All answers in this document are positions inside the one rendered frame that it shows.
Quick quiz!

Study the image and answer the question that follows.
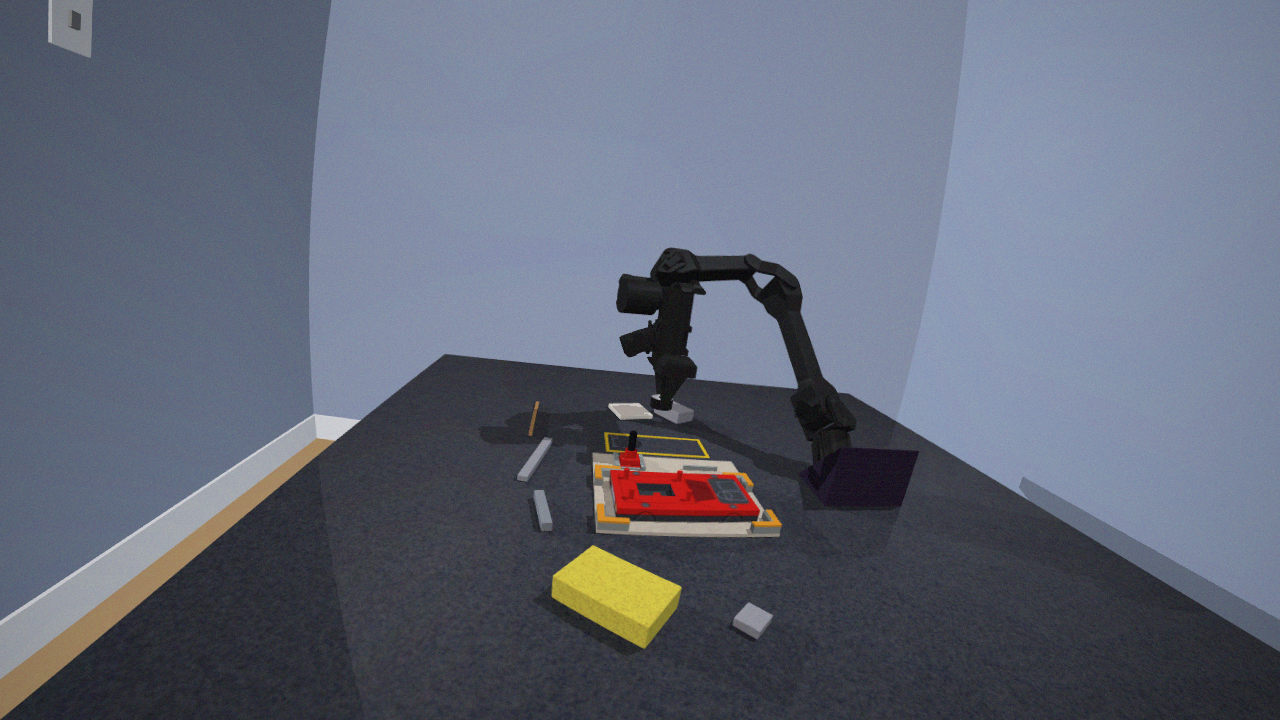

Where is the white flat square tile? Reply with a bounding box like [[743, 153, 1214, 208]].
[[608, 404, 653, 420]]

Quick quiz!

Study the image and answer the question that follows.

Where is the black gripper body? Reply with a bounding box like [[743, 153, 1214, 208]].
[[645, 315, 698, 379]]

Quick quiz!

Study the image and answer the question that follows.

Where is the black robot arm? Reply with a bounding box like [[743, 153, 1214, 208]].
[[616, 249, 856, 464]]

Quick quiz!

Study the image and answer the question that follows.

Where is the yellow rectangular block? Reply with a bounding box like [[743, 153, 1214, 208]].
[[552, 544, 682, 650]]

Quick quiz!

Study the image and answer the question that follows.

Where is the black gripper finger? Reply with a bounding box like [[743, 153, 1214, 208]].
[[653, 368, 687, 407], [646, 357, 660, 395]]

